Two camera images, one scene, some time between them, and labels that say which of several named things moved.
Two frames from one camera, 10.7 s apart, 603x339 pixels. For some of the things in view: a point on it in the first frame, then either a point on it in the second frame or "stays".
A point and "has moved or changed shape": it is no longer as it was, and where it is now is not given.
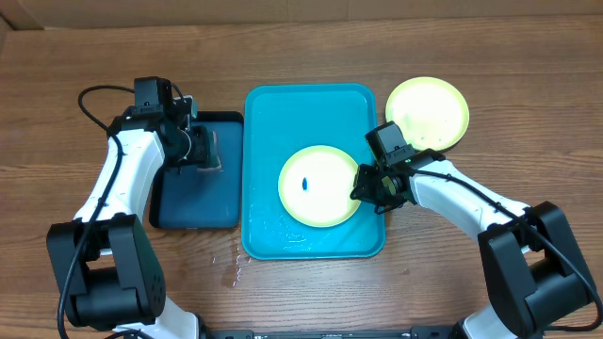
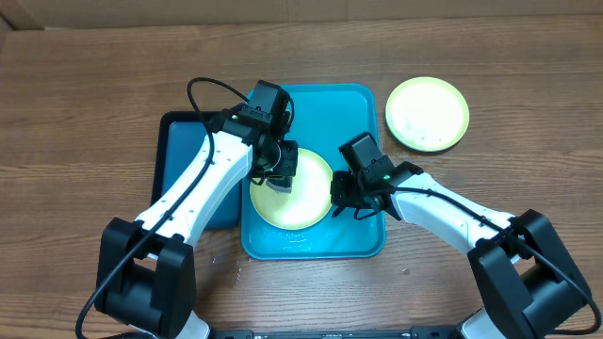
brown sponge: [214, 164] has moved or changed shape
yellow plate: [430, 112] stays
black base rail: [379, 333] stays
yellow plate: [315, 185] has moved or changed shape
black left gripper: [200, 136] → [290, 149]
